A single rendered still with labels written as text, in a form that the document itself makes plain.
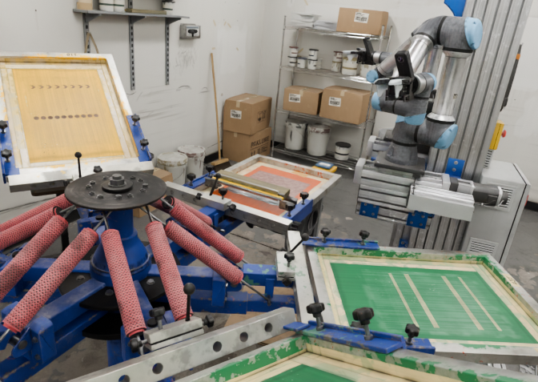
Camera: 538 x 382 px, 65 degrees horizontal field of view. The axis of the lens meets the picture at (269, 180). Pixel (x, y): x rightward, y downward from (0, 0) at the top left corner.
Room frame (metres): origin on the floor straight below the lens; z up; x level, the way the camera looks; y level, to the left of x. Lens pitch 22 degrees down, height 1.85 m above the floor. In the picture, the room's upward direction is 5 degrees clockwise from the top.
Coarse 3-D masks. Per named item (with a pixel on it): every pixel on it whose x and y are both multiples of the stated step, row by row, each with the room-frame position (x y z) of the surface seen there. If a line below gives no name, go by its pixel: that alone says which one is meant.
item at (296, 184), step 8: (288, 176) 2.34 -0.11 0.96; (296, 176) 2.35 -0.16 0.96; (280, 184) 2.20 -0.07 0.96; (288, 184) 2.21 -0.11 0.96; (296, 184) 2.22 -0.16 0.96; (304, 184) 2.24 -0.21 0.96; (312, 184) 2.25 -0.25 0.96; (296, 192) 2.11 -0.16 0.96; (256, 200) 1.95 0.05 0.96; (256, 208) 1.86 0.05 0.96; (264, 208) 1.87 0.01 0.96; (272, 208) 1.88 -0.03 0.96
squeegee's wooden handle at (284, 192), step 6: (222, 174) 2.02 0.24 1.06; (228, 174) 2.02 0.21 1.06; (234, 174) 2.02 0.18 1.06; (246, 180) 1.96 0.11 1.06; (252, 180) 1.96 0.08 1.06; (258, 180) 1.96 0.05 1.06; (264, 186) 1.91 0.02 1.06; (270, 186) 1.91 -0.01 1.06; (276, 186) 1.92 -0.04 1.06; (282, 192) 1.86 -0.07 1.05; (288, 192) 1.88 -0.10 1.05
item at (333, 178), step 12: (252, 156) 2.54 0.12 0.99; (264, 156) 2.57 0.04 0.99; (228, 168) 2.29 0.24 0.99; (240, 168) 2.35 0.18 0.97; (288, 168) 2.47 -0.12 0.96; (300, 168) 2.43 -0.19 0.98; (312, 168) 2.42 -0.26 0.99; (336, 180) 2.27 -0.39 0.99; (324, 192) 2.10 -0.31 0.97; (312, 204) 1.95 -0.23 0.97
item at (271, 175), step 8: (256, 168) 2.43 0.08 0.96; (264, 168) 2.44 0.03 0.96; (272, 168) 2.45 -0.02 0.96; (248, 176) 2.28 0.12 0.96; (256, 176) 2.29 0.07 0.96; (264, 176) 2.30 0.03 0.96; (272, 176) 2.31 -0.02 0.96; (280, 176) 2.33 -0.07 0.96; (216, 192) 2.01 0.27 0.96; (232, 192) 2.03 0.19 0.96; (232, 200) 1.93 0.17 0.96; (240, 200) 1.93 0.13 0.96; (248, 200) 1.94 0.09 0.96
